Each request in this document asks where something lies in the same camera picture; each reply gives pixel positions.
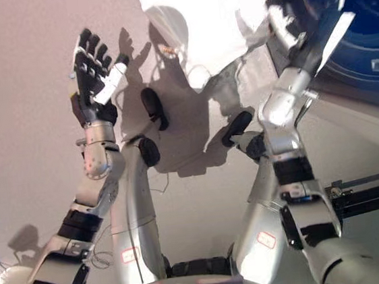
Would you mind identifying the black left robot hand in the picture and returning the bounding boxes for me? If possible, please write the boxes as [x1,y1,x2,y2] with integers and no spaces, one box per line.
[61,24,138,131]

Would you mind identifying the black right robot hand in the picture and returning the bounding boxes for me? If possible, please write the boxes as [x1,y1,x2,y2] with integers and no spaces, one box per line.
[293,9,363,78]

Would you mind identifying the white cloth garment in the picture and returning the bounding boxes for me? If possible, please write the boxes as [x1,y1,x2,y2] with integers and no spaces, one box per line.
[127,0,306,103]

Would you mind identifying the dark grey washing machine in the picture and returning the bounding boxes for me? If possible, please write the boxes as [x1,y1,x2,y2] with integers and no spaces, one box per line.
[261,0,379,125]

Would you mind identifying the black left robot foot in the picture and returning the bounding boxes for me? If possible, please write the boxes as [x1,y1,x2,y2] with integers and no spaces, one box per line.
[139,85,171,133]

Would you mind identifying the black robot foot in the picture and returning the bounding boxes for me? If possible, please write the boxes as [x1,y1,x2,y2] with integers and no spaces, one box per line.
[139,85,171,133]
[218,110,257,146]

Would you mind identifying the black right robot foot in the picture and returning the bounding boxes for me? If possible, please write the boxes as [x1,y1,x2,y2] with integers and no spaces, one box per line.
[218,110,257,146]

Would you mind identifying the silver left robot leg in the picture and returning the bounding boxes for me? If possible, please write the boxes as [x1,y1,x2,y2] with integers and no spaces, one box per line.
[100,134,175,284]

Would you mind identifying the silver robot leg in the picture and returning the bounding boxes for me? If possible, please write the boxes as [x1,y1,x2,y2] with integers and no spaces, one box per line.
[100,134,175,284]
[221,129,293,284]

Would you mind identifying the silver right robot leg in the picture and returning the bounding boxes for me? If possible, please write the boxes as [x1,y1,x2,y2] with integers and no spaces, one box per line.
[221,129,293,284]

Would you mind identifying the black aluminium frame rail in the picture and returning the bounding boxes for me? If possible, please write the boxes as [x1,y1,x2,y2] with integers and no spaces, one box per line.
[324,169,379,225]

